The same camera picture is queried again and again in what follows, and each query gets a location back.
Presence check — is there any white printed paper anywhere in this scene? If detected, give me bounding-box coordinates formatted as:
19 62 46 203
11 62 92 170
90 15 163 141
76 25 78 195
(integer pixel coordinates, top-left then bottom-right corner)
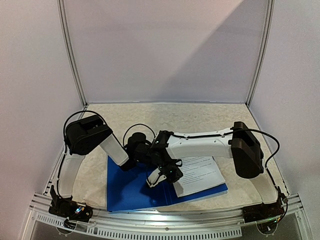
173 156 228 201

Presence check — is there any blue plastic folder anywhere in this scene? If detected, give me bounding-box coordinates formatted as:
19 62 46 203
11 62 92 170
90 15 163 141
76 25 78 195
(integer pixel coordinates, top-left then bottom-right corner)
106 157 223 212

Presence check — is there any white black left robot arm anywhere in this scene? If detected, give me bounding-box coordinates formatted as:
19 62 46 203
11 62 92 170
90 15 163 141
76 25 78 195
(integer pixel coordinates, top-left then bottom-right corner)
50 114 151 217

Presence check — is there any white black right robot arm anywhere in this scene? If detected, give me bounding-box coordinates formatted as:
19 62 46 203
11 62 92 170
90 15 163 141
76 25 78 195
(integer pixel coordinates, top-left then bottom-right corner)
146 121 283 218

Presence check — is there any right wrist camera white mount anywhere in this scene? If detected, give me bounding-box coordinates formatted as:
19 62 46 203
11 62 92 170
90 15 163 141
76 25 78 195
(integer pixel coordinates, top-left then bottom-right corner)
146 168 167 188

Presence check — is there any aluminium front rail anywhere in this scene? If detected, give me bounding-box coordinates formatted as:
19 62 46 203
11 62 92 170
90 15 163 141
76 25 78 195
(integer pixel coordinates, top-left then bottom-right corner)
22 194 313 240

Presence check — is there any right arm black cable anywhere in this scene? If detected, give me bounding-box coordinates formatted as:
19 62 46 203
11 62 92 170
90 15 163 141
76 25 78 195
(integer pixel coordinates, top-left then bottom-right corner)
172 127 288 201

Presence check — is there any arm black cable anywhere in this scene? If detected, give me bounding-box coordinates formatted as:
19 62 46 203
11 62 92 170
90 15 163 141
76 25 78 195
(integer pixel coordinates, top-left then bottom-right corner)
56 110 156 196
172 127 288 201

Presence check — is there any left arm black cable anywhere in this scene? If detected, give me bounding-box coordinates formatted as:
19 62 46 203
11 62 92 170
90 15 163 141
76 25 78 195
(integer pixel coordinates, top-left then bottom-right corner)
56 110 156 196

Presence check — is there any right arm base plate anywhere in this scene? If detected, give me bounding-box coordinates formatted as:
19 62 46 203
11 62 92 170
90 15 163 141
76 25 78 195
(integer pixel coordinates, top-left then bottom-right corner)
242 201 288 223

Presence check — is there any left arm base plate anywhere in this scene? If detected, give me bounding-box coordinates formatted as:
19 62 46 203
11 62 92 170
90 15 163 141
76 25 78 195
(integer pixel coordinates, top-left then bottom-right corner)
48 196 93 223

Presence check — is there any left aluminium frame post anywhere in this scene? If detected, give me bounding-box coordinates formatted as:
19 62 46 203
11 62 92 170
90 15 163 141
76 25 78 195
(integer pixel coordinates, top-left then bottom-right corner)
57 0 88 107

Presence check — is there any aluminium frame post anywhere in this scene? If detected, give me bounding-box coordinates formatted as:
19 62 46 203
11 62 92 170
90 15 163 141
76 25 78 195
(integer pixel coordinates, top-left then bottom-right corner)
245 0 275 109
57 0 88 107

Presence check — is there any right aluminium frame post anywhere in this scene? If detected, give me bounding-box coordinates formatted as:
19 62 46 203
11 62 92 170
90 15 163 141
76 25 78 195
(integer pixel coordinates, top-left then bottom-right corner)
245 0 275 109

